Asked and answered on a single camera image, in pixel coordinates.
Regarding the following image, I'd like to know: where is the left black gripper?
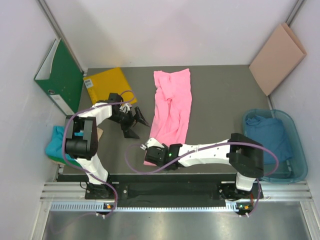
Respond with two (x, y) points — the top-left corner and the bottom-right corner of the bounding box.
(107, 106), (150, 139)

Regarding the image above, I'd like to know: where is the pink t shirt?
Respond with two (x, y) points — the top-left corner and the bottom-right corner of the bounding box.
(143, 68), (194, 166)

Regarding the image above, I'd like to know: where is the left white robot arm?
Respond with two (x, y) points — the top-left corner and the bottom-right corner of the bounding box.
(62, 93), (150, 199)

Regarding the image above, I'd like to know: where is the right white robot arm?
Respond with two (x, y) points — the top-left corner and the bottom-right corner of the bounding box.
(140, 133), (264, 198)

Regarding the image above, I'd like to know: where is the yellow padded envelope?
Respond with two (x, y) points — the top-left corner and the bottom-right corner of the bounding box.
(83, 67), (132, 105)

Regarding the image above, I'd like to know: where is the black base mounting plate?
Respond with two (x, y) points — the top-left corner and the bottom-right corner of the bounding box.
(85, 173), (263, 208)

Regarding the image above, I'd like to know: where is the green folded t shirt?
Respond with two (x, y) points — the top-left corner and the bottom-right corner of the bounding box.
(48, 156), (75, 165)

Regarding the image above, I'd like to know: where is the teal folded t shirt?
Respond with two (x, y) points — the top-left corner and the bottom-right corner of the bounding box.
(45, 125), (65, 159)

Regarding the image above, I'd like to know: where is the blue t shirt in bin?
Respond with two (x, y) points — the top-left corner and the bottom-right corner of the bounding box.
(244, 115), (294, 163)

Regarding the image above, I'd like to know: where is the teal plastic bin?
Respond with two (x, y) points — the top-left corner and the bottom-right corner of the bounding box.
(242, 109), (308, 183)

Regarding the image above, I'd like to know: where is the beige paper folder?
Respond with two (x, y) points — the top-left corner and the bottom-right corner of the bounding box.
(249, 23), (307, 96)

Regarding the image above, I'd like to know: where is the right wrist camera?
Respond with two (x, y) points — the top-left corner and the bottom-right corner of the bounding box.
(140, 137), (164, 151)

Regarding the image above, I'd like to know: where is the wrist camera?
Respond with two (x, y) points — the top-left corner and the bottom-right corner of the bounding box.
(140, 137), (164, 151)
(119, 103), (132, 113)

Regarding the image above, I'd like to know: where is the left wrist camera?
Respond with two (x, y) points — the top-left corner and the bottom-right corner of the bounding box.
(119, 103), (132, 113)

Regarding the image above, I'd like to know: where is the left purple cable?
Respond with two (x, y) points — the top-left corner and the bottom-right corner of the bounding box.
(61, 89), (137, 217)

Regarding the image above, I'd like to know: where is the purple cable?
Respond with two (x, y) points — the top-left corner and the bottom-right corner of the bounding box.
(124, 141), (280, 217)
(61, 89), (137, 217)

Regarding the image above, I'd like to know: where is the green ring binder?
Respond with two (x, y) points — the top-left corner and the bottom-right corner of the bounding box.
(34, 39), (83, 116)

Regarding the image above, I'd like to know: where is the grey slotted cable duct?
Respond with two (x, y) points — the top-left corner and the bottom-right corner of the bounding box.
(50, 201), (249, 212)

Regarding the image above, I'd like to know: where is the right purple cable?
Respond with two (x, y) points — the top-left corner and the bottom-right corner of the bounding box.
(124, 141), (280, 217)

